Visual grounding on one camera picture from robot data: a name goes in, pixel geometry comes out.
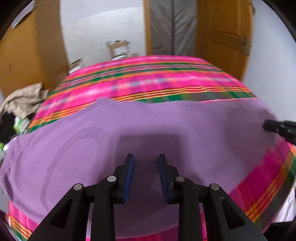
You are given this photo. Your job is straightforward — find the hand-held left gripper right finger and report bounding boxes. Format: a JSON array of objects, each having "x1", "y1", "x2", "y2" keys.
[{"x1": 157, "y1": 153, "x2": 268, "y2": 241}]

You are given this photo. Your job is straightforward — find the small cardboard box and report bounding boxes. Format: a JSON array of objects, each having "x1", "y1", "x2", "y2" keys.
[{"x1": 69, "y1": 58, "x2": 83, "y2": 75}]

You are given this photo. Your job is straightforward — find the pink plaid bed sheet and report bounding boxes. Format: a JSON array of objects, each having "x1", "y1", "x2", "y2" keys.
[{"x1": 7, "y1": 55, "x2": 296, "y2": 241}]

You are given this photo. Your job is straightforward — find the metal door handle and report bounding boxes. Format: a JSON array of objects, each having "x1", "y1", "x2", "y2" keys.
[{"x1": 238, "y1": 36, "x2": 251, "y2": 56}]

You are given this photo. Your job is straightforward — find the large cardboard box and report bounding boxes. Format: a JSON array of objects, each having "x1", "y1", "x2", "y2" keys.
[{"x1": 106, "y1": 39, "x2": 130, "y2": 57}]

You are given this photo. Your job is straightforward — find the grey plastic zip curtain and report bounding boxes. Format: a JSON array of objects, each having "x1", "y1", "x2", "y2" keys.
[{"x1": 149, "y1": 0, "x2": 198, "y2": 56}]

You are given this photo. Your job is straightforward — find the grey parcel bag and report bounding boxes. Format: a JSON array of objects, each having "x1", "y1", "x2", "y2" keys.
[{"x1": 111, "y1": 52, "x2": 139, "y2": 61}]

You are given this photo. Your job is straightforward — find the floral cloth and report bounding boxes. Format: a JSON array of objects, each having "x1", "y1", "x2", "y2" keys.
[{"x1": 0, "y1": 83, "x2": 50, "y2": 121}]

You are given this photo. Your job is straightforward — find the wooden door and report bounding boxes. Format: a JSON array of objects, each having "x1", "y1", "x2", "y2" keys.
[{"x1": 195, "y1": 0, "x2": 254, "y2": 82}]

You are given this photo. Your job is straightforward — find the purple fleece garment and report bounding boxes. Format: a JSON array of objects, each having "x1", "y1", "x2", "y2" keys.
[{"x1": 0, "y1": 97, "x2": 293, "y2": 239}]

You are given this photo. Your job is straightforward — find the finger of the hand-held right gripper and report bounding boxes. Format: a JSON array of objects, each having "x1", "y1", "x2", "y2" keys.
[{"x1": 263, "y1": 119, "x2": 296, "y2": 141}]

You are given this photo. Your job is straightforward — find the wooden wardrobe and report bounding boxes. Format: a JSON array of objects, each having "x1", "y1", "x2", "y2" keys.
[{"x1": 0, "y1": 0, "x2": 70, "y2": 98}]

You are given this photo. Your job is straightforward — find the wooden door frame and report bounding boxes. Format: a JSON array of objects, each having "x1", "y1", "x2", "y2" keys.
[{"x1": 143, "y1": 0, "x2": 152, "y2": 56}]

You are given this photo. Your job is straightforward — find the black cloth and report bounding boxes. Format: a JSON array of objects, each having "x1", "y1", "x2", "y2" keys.
[{"x1": 0, "y1": 113, "x2": 17, "y2": 144}]

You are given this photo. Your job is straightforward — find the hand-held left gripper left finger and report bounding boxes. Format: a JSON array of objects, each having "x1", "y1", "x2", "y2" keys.
[{"x1": 28, "y1": 153, "x2": 135, "y2": 241}]

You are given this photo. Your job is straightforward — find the green white packets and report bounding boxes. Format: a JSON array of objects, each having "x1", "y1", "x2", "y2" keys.
[{"x1": 12, "y1": 115, "x2": 32, "y2": 135}]

